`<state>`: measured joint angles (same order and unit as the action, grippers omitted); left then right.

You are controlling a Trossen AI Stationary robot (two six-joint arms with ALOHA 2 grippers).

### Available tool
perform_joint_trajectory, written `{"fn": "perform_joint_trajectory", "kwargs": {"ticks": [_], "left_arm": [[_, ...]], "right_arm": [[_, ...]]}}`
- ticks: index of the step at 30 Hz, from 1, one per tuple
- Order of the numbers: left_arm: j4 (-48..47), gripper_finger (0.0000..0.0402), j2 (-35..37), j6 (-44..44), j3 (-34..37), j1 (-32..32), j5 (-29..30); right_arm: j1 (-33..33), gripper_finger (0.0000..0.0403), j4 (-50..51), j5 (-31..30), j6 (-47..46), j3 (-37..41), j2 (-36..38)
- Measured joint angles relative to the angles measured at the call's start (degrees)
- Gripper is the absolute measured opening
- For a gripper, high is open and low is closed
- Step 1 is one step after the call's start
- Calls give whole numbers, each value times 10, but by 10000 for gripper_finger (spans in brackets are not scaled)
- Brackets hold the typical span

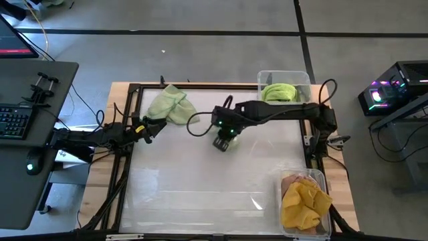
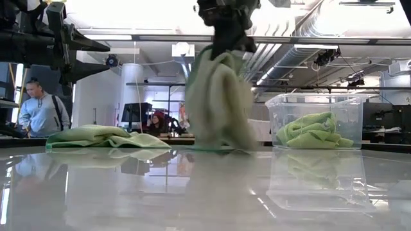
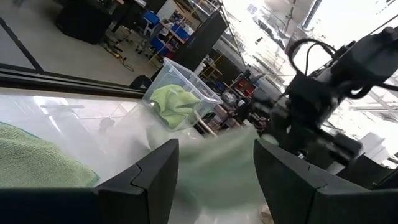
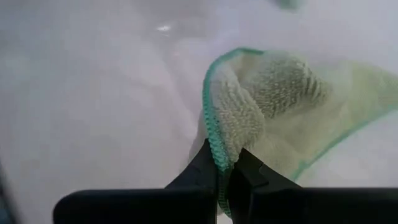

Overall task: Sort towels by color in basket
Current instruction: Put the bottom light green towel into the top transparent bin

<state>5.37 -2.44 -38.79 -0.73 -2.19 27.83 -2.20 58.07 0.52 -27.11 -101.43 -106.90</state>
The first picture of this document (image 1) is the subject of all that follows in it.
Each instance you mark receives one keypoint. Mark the grey metal stand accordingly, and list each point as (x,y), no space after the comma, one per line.
(401,114)

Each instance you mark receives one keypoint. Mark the bright green towel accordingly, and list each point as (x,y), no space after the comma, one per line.
(277,93)

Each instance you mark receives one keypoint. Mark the clear plastic bin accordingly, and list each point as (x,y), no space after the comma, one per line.
(322,174)
(284,77)

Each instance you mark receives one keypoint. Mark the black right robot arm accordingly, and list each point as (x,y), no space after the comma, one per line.
(274,108)

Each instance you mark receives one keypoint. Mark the pale green towel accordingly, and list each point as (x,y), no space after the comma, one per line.
(170,105)

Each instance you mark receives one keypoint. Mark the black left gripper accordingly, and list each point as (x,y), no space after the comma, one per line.
(138,132)

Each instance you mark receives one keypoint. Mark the black keyboard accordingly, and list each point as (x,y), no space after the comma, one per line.
(13,120)

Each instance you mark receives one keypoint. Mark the black RGB-lit computer case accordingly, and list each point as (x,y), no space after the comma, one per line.
(411,73)

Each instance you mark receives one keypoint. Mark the black desk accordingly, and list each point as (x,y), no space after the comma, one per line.
(20,194)

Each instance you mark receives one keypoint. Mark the black computer monitor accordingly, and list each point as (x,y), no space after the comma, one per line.
(13,40)

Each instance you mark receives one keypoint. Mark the white glossy table mat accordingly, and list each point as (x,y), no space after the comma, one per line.
(200,187)

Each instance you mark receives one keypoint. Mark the black computer mouse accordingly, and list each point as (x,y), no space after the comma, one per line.
(33,165)

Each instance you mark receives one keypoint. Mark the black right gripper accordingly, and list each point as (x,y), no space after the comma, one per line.
(225,117)

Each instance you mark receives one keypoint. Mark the black clamp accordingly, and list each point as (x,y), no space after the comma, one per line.
(50,87)
(35,92)

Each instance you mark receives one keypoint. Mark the mustard yellow towel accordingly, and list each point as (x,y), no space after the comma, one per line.
(304,204)

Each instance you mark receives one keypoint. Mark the silver metal bracket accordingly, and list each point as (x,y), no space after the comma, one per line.
(123,237)

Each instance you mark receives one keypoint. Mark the black aluminium rig frame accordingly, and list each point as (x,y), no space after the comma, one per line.
(133,100)

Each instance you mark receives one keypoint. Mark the pink towel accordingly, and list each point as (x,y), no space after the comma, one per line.
(288,184)

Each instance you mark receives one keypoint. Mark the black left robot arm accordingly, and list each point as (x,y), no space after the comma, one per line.
(100,135)

